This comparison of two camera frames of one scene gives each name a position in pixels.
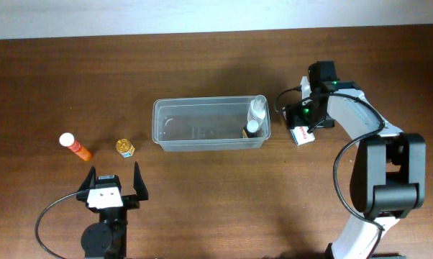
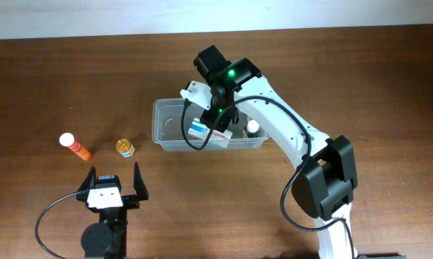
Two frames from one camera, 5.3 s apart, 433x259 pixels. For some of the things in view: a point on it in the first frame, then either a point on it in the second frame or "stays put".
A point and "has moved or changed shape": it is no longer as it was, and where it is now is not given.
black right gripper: [295, 117] → [219, 120]
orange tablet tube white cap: [67, 139] stays put
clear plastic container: [211, 123] stays put
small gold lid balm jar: [125, 147] stays put
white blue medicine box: [301, 135] has moved or changed shape
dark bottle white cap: [252, 130] stays put
